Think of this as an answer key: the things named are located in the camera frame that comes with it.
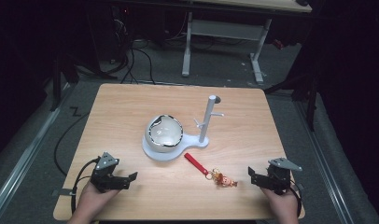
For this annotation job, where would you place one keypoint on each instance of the person's right hand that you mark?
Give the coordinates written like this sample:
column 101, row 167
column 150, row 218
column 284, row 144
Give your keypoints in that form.
column 284, row 205

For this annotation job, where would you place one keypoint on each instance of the white key stand with pegs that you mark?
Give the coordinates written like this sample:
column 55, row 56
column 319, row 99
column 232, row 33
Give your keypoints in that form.
column 206, row 124

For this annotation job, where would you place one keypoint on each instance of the black metal stand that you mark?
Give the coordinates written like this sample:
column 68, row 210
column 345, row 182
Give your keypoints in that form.
column 310, row 99
column 56, row 84

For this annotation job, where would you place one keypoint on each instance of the white metal frame desk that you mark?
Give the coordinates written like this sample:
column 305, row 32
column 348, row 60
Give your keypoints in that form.
column 225, row 29

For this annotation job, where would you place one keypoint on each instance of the white bowl with dark rim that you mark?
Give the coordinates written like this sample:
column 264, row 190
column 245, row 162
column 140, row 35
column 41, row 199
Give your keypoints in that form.
column 162, row 134

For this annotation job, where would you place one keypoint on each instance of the aluminium floor rail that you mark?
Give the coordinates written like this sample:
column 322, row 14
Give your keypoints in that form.
column 25, row 155
column 324, row 161

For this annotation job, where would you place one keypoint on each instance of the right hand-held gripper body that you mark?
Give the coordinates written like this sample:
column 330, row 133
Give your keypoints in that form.
column 279, row 179

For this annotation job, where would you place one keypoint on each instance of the person's left hand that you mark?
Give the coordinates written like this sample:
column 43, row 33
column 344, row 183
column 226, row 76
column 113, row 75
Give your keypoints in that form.
column 91, row 200

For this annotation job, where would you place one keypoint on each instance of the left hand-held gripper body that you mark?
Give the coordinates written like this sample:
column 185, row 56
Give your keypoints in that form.
column 105, row 161

